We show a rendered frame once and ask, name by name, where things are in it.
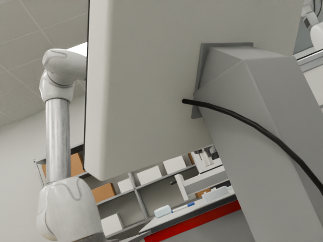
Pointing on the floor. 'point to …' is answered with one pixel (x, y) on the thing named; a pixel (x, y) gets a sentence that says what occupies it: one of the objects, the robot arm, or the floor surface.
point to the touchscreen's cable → (263, 134)
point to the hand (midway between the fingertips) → (206, 158)
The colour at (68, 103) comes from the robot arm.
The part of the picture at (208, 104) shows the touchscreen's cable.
